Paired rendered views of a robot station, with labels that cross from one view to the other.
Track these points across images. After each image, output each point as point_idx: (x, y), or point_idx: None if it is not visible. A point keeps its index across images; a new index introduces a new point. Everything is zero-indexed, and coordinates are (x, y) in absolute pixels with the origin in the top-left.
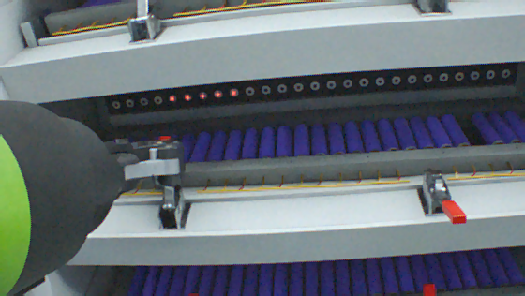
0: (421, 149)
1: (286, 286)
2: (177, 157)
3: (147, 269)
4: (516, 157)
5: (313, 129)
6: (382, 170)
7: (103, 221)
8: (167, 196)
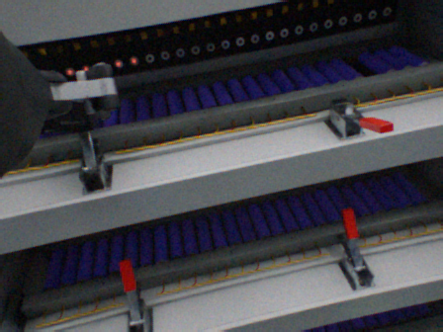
0: (320, 86)
1: (210, 237)
2: (113, 76)
3: (64, 253)
4: (413, 80)
5: (216, 87)
6: (289, 110)
7: (32, 148)
8: (87, 158)
